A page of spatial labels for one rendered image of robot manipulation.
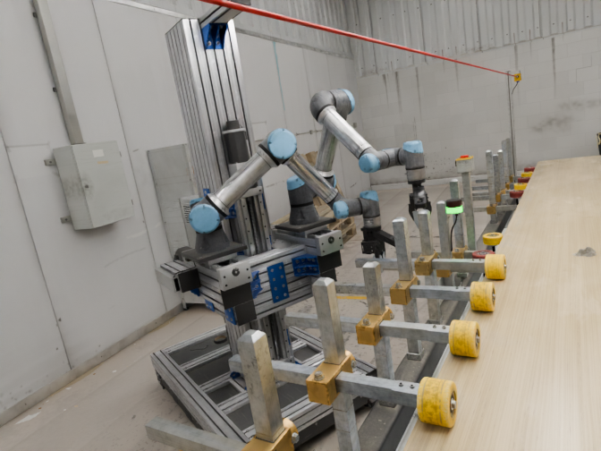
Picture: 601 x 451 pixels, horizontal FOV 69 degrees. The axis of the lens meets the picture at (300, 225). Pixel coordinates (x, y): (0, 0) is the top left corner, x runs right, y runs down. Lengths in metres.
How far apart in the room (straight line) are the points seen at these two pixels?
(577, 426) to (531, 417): 0.07
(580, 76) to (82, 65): 7.94
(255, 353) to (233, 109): 1.59
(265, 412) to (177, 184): 3.38
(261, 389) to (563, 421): 0.53
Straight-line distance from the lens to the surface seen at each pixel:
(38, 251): 3.51
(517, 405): 0.97
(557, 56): 9.40
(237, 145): 2.04
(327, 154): 2.12
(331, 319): 0.93
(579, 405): 0.99
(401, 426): 1.32
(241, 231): 2.07
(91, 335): 3.79
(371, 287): 1.16
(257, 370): 0.74
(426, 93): 9.49
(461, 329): 1.08
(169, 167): 4.06
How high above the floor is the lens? 1.46
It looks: 11 degrees down
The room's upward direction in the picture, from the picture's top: 9 degrees counter-clockwise
